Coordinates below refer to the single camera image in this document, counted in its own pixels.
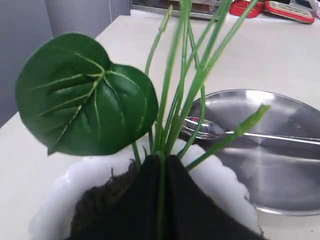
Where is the white plastic flower pot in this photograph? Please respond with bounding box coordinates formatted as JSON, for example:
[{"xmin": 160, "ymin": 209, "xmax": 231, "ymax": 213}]
[{"xmin": 29, "ymin": 136, "xmax": 263, "ymax": 240}]

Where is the stainless steel spork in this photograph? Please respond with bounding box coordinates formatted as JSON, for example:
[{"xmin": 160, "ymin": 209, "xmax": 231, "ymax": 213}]
[{"xmin": 181, "ymin": 116, "xmax": 320, "ymax": 145}]

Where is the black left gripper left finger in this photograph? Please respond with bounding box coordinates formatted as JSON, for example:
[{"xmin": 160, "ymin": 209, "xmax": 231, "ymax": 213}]
[{"xmin": 92, "ymin": 155, "xmax": 161, "ymax": 240}]

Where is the artificial red anthurium plant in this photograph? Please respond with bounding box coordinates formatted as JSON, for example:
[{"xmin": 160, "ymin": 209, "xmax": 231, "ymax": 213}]
[{"xmin": 14, "ymin": 0, "xmax": 272, "ymax": 240}]

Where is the round stainless steel plate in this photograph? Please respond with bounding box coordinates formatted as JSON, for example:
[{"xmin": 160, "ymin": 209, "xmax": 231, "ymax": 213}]
[{"xmin": 186, "ymin": 89, "xmax": 320, "ymax": 217}]

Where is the red tin lid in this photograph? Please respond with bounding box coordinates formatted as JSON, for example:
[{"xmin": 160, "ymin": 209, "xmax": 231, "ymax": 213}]
[{"xmin": 264, "ymin": 0, "xmax": 315, "ymax": 24}]

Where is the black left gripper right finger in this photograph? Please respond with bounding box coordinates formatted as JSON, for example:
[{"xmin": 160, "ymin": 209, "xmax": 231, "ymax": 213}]
[{"xmin": 164, "ymin": 155, "xmax": 263, "ymax": 240}]

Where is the dark brown potting soil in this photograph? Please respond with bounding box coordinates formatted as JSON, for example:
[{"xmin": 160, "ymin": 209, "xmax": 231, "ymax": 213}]
[{"xmin": 67, "ymin": 159, "xmax": 141, "ymax": 240}]

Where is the red tin box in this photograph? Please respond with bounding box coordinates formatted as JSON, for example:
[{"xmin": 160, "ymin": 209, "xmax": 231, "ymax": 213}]
[{"xmin": 229, "ymin": 0, "xmax": 264, "ymax": 19}]

